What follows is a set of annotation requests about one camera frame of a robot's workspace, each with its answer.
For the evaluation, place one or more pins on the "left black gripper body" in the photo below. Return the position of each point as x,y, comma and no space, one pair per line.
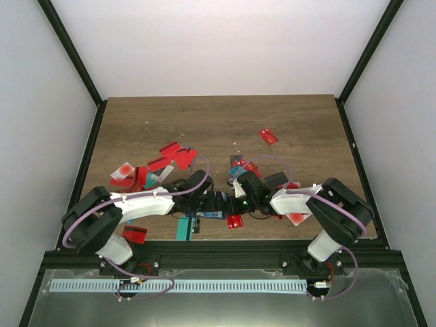
213,205

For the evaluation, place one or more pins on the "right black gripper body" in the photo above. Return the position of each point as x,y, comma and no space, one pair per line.
242,208

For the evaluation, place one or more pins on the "navy blue card holder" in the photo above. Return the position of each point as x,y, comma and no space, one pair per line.
212,215

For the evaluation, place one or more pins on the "teal card black stripe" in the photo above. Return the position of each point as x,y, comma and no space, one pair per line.
185,228

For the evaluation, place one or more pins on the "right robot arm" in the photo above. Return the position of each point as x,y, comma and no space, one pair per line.
342,214

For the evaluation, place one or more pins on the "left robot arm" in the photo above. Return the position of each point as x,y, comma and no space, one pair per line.
91,223

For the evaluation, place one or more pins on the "red VIP card centre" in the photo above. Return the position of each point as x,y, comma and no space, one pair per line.
234,221

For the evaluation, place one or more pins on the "black card right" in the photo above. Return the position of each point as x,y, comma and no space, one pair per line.
276,180

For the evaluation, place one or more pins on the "black card upper centre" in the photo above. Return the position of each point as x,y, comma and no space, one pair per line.
234,158

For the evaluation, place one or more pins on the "white card red print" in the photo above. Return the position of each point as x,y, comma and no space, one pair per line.
163,173

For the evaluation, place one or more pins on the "white red dot card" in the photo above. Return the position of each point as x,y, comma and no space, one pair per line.
122,172
297,218

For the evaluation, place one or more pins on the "red striped card top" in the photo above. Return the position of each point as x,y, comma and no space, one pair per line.
169,149

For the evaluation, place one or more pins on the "red card front left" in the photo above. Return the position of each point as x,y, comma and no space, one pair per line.
134,234

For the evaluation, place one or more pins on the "white red dot card left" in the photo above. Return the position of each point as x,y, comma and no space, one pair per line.
122,172

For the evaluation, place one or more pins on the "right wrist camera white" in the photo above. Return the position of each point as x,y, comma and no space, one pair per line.
238,189

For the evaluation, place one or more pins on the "white slotted cable duct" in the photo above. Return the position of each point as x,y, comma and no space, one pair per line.
270,286

